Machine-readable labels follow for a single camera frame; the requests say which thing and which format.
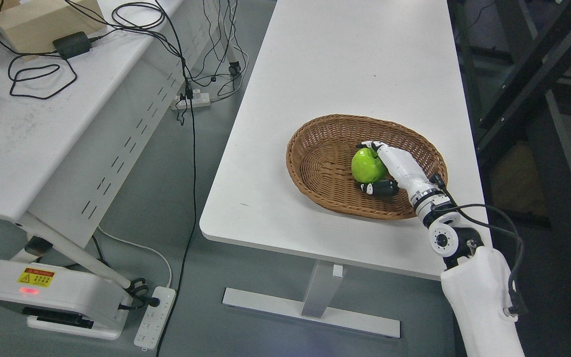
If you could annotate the black metal shelf rack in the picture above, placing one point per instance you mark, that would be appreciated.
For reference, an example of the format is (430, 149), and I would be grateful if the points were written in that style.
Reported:
(515, 57)

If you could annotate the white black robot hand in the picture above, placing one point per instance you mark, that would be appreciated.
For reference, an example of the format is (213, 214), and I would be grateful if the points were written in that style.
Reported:
(403, 167)

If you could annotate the white standing desk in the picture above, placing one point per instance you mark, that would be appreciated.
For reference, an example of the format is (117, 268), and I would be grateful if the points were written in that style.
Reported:
(331, 74)

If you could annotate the brown wicker basket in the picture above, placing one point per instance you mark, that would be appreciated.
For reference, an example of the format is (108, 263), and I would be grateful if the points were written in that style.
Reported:
(319, 155)

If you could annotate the white far power strip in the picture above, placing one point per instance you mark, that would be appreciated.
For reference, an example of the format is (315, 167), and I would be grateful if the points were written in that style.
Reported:
(199, 100)

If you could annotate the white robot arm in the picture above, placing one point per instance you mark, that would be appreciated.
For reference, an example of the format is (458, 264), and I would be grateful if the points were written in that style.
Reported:
(475, 278)

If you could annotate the white folding table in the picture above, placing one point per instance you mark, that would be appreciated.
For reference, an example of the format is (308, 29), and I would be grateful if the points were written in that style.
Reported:
(63, 160)

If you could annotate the green apple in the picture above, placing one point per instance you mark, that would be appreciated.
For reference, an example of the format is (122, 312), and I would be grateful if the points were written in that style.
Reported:
(366, 166)

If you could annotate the white floor power strip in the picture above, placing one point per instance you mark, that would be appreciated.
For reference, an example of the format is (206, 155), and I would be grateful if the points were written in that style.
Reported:
(155, 318)

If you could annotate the white robot base unit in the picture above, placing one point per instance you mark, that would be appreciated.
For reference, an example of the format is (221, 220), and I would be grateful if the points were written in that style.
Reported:
(63, 300)

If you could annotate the cardboard box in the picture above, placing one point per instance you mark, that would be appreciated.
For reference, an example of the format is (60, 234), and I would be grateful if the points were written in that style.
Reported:
(32, 27)

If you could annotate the black power adapter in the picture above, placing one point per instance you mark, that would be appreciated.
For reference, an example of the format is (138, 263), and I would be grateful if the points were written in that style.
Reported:
(72, 45)

